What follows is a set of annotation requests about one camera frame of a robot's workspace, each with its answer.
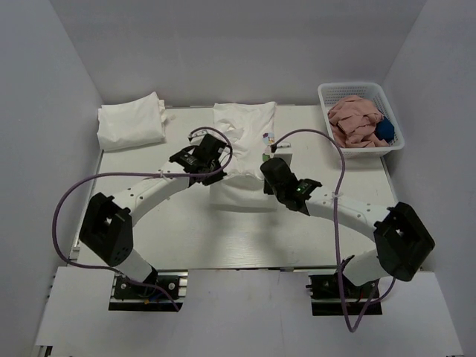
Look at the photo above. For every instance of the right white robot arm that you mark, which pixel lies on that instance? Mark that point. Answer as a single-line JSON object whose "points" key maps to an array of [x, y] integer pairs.
{"points": [[402, 242]]}

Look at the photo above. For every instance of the white printed t shirt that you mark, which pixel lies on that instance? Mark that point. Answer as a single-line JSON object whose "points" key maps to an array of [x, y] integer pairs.
{"points": [[250, 129]]}

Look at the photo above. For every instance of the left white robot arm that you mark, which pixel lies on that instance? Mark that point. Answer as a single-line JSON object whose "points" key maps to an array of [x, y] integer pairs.
{"points": [[107, 227]]}

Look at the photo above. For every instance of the folded white t shirt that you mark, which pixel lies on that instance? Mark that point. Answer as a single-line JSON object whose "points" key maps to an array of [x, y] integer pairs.
{"points": [[133, 124]]}

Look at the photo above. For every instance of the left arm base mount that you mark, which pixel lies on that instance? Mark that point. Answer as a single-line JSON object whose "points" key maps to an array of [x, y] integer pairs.
{"points": [[127, 297]]}

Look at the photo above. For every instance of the pink t shirt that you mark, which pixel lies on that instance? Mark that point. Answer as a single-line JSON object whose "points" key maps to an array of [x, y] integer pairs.
{"points": [[353, 122]]}

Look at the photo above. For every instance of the white plastic basket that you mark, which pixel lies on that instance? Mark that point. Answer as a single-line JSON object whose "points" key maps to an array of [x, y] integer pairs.
{"points": [[330, 93]]}

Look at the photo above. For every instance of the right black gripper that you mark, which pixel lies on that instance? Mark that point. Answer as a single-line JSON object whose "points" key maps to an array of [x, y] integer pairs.
{"points": [[268, 188]]}

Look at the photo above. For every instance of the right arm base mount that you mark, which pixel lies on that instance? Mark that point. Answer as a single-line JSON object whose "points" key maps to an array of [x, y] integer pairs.
{"points": [[325, 297]]}

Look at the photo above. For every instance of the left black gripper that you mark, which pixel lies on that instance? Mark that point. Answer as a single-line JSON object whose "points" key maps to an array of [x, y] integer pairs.
{"points": [[215, 178]]}

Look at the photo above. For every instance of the blue t shirt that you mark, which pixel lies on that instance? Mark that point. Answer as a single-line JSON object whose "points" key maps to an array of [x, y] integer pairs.
{"points": [[385, 130]]}

